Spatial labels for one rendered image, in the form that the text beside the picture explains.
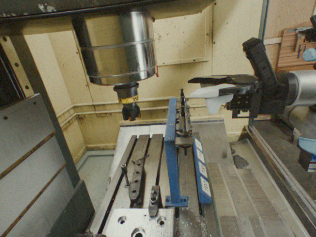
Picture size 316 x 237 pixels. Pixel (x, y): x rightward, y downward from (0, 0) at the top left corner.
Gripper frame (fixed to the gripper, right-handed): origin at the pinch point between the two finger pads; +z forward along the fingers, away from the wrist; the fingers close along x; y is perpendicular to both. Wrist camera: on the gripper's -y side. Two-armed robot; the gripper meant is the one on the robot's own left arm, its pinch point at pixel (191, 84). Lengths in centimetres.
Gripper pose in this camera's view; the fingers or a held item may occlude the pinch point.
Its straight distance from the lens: 44.2
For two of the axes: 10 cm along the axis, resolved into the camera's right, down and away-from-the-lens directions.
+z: -9.9, 0.2, 1.3
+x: 1.1, -4.4, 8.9
